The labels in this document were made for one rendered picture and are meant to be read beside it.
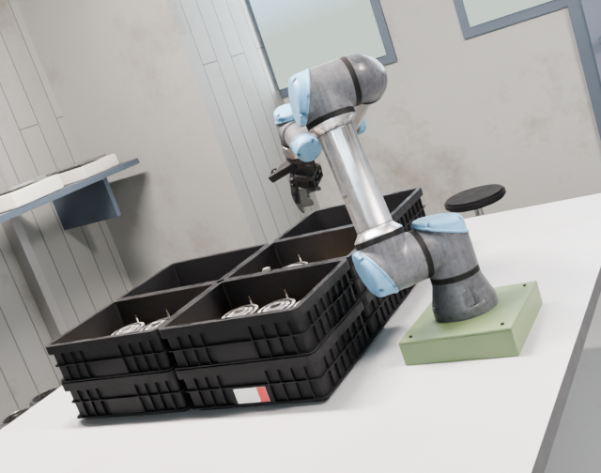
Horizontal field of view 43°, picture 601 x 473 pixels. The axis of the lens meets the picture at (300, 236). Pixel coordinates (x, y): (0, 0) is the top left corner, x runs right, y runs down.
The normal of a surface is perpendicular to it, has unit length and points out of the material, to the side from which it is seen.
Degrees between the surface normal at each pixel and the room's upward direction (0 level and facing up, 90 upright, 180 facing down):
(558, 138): 90
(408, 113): 90
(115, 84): 90
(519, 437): 0
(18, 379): 90
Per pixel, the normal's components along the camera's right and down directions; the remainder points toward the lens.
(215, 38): 0.83, -0.17
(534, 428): -0.33, -0.92
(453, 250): 0.22, 0.11
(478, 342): -0.45, 0.35
